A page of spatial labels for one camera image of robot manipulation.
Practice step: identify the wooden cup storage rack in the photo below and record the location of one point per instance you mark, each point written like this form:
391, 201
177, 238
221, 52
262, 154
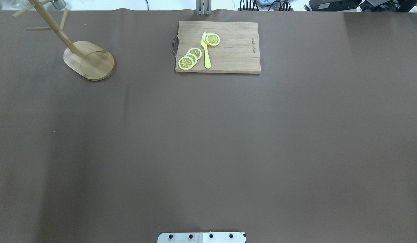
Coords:
87, 59

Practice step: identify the lower lemon slice of row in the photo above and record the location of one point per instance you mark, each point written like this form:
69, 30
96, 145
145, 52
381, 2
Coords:
186, 62

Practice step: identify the lemon slice of row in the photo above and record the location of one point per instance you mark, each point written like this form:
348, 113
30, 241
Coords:
193, 57
195, 51
186, 62

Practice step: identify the middle lemon slice of row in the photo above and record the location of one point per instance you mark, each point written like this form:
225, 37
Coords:
193, 57

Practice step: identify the upper lemon slice of row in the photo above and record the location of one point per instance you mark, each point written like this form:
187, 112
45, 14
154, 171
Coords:
195, 51

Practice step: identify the wooden cutting board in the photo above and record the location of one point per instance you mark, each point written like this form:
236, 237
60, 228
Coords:
237, 53

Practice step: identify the yellow plastic knife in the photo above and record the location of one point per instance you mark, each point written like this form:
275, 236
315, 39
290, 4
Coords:
207, 63

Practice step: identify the lemon slice under knife tip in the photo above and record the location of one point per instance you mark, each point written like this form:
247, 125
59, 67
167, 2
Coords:
211, 39

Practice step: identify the brown table mat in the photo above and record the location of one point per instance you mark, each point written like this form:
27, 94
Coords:
319, 147

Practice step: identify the small metal weight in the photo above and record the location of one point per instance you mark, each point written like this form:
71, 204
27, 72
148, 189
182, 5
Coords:
59, 4

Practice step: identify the aluminium frame post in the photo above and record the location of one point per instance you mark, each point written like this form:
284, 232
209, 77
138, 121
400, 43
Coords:
203, 7

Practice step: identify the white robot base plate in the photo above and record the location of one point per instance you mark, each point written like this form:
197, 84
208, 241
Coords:
202, 237

